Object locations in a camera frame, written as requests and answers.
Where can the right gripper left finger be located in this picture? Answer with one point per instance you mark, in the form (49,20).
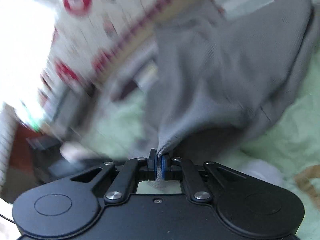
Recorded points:
(127,179)

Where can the bear print quilt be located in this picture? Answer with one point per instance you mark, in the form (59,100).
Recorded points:
(85,37)

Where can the grey knit garment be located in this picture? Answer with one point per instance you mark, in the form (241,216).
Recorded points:
(223,82)

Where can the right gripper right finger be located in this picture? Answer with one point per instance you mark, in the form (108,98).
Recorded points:
(187,174)

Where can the light green blanket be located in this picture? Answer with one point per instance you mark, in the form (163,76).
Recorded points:
(285,154)

